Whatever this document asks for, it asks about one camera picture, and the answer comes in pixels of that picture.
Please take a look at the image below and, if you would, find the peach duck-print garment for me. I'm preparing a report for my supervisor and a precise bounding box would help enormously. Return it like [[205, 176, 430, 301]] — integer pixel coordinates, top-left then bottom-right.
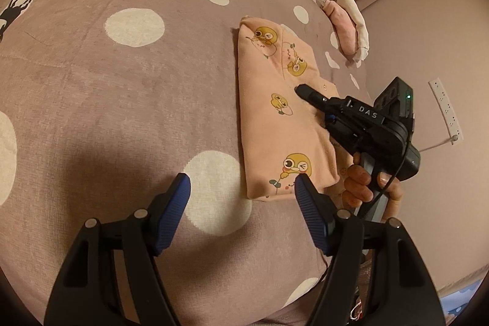
[[237, 17, 352, 201]]

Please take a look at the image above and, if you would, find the right hand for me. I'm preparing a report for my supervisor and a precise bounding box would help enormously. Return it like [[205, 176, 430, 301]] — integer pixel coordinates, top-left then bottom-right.
[[341, 165, 404, 221]]

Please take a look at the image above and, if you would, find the folded pink garment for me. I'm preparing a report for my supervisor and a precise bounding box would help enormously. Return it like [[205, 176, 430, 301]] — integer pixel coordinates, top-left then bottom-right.
[[322, 0, 358, 56]]

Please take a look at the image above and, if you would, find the folded white garment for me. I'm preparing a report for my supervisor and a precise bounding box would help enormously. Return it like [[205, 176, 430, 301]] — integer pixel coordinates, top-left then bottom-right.
[[336, 0, 370, 69]]

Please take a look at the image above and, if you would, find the brown polka-dot bed blanket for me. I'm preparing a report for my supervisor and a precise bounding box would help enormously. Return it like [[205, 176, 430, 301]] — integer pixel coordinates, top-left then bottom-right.
[[1, 0, 369, 325]]

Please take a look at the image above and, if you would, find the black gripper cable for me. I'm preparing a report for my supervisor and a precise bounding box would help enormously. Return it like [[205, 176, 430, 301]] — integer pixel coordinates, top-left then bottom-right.
[[366, 115, 418, 212]]

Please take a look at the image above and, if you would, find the white wall power strip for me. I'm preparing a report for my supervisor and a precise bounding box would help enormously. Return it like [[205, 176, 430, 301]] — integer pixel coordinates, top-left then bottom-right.
[[428, 78, 463, 145]]

